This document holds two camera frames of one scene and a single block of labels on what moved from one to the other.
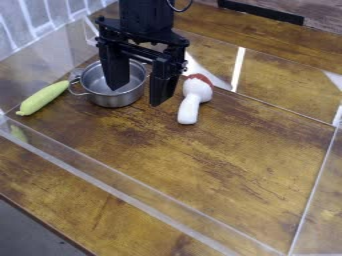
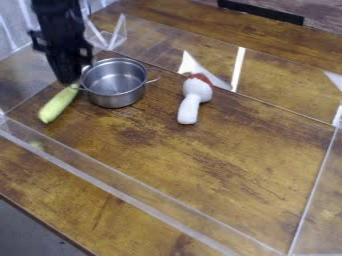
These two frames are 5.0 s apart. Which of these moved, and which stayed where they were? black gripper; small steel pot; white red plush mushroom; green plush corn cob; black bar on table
Moved: black gripper; green plush corn cob
Stayed: small steel pot; black bar on table; white red plush mushroom
